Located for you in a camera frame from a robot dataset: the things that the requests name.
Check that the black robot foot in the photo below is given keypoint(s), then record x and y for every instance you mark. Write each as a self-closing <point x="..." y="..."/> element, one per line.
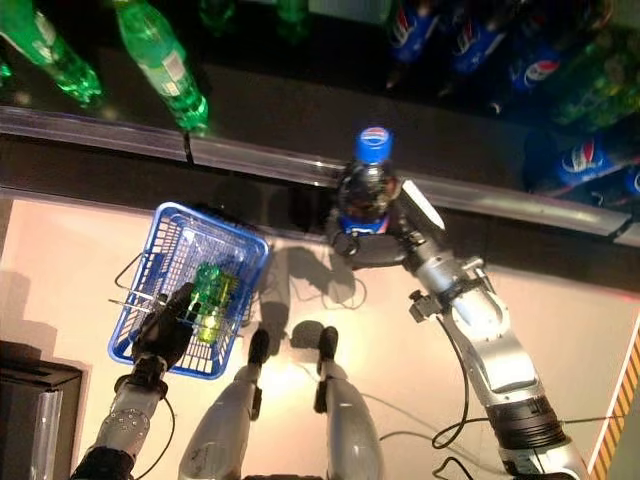
<point x="327" y="342"/>
<point x="259" y="345"/>

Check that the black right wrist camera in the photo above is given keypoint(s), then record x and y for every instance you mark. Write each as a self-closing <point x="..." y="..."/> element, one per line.
<point x="422" y="305"/>

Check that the pale shelf back panel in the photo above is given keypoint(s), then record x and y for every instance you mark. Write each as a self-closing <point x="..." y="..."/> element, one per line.
<point x="345" y="7"/>

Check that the grey robot leg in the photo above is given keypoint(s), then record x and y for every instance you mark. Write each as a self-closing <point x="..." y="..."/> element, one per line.
<point x="220" y="430"/>
<point x="350" y="430"/>

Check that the grey robot right leg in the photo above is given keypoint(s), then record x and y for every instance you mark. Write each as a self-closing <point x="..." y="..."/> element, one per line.
<point x="350" y="430"/>

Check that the black robot right foot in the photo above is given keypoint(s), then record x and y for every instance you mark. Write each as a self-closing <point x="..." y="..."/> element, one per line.
<point x="327" y="342"/>

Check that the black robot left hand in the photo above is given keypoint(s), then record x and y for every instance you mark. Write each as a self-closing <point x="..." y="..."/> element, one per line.
<point x="162" y="335"/>

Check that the blue plastic shopping basket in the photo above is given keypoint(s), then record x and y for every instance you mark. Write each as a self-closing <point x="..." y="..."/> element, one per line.
<point x="122" y="345"/>

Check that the grey robot left leg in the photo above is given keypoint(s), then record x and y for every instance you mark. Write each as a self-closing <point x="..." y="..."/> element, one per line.
<point x="220" y="430"/>

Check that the Pepsi bottle cartoon label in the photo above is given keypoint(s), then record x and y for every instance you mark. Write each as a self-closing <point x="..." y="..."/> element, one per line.
<point x="374" y="142"/>

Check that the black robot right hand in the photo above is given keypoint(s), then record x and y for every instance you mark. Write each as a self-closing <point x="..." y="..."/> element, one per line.
<point x="380" y="250"/>

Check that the black cabinet metal trim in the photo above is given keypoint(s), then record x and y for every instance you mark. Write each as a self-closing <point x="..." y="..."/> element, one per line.
<point x="20" y="400"/>

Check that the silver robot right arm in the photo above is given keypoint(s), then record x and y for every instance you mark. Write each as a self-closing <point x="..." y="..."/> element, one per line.
<point x="480" y="320"/>

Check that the black robot left foot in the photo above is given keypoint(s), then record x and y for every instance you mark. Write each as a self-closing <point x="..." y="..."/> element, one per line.
<point x="259" y="345"/>

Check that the dark green soda bottle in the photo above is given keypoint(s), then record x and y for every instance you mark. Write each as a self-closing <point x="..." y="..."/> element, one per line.
<point x="617" y="62"/>
<point x="580" y="105"/>

